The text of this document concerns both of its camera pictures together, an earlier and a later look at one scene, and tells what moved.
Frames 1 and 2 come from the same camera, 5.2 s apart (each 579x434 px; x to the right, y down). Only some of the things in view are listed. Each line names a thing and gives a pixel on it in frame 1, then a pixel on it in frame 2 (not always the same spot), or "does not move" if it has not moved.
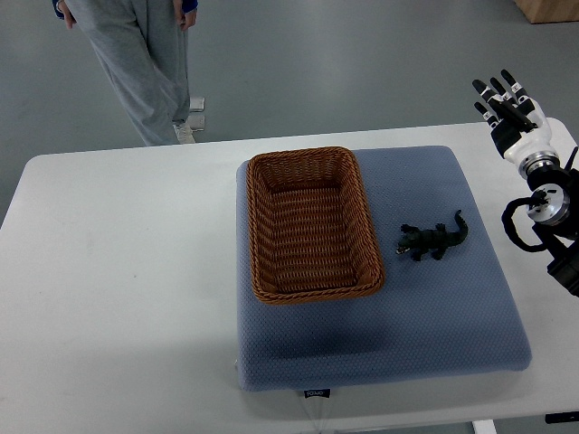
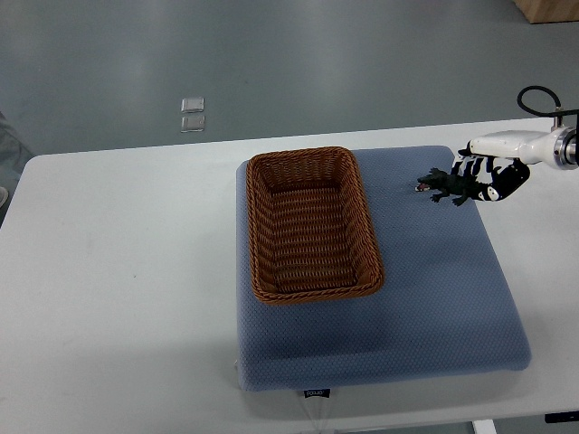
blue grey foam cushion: [443, 312] does not move
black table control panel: [561, 417] does not move
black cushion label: [317, 392] does not move
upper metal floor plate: [196, 104] does not move
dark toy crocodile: [433, 240] -> [446, 183]
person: [142, 45] -> [14, 155]
